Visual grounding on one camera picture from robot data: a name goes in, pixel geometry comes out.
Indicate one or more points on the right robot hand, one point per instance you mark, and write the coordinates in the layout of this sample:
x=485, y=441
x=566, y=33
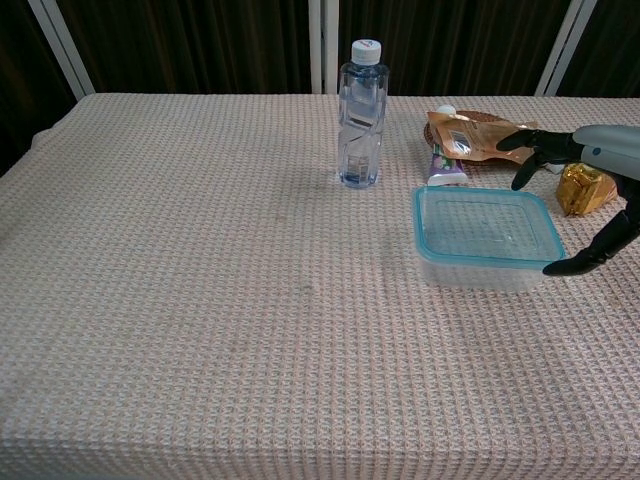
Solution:
x=615, y=150

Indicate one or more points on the blue translucent container lid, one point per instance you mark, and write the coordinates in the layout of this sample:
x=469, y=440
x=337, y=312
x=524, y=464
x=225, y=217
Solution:
x=480, y=225

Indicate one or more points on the clear plastic food container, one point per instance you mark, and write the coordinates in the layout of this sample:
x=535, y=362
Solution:
x=475, y=280

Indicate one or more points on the gold foil snack pack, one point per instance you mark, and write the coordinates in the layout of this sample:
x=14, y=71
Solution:
x=582, y=192

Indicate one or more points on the dark pleated curtain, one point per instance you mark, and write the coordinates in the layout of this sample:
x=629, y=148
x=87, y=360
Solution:
x=615, y=45
x=200, y=45
x=450, y=45
x=20, y=75

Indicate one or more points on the orange refill pouch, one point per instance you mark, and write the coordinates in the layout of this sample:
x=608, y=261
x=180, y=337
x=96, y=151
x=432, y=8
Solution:
x=480, y=140

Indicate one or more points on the purple toothpaste tube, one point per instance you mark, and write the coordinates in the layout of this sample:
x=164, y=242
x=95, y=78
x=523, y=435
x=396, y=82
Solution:
x=446, y=172

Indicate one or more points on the clear plastic water bottle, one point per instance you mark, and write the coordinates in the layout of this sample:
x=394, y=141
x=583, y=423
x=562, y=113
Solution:
x=361, y=130

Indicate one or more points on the beige waffle weave tablecloth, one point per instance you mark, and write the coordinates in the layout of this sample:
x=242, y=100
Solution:
x=225, y=300

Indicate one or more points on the white frame post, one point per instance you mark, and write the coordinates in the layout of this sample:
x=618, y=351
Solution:
x=565, y=50
x=62, y=45
x=322, y=45

